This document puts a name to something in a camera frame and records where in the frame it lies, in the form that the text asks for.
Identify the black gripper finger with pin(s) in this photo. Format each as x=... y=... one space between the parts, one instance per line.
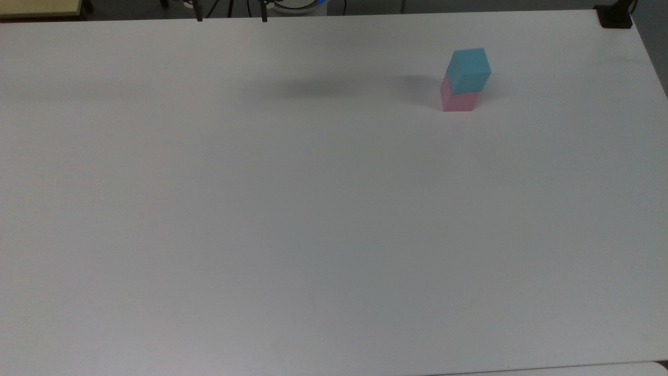
x=264 y=11
x=198 y=11

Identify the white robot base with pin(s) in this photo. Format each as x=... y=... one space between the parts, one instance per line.
x=297 y=6

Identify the blue cube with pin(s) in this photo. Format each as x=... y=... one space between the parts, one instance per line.
x=469 y=70

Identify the pink cube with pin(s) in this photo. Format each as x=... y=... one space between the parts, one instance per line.
x=458 y=102

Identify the yellow side table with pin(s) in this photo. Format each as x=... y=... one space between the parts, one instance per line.
x=39 y=8

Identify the black table clamp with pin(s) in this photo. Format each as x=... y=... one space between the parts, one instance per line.
x=615 y=18

